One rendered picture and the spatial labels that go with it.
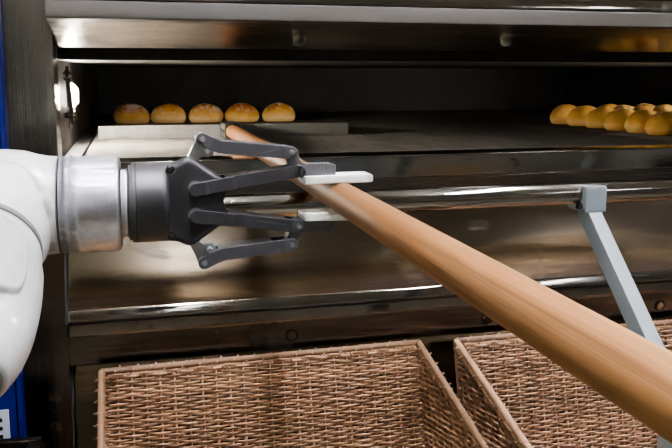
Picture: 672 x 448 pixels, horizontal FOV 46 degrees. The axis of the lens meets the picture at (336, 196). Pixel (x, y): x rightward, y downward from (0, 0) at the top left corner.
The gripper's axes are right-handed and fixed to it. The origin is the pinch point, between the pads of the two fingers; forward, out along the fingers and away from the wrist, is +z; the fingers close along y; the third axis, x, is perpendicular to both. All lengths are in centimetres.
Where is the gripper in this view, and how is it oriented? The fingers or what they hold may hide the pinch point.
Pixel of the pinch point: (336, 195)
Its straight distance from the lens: 79.8
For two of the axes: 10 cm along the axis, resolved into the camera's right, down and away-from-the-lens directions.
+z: 9.7, -0.3, 2.4
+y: 0.0, 9.9, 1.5
